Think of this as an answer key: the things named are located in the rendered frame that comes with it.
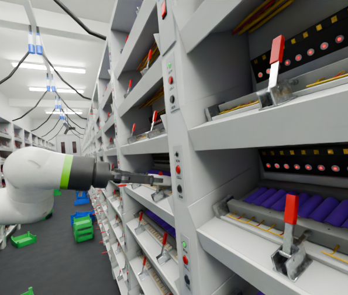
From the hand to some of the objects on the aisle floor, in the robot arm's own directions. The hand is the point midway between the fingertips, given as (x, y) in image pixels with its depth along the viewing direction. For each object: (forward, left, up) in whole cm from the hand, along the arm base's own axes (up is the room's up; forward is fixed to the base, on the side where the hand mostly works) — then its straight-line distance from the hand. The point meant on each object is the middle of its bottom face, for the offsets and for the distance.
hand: (159, 179), depth 63 cm
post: (-1, +116, -100) cm, 153 cm away
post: (+7, +47, -97) cm, 108 cm away
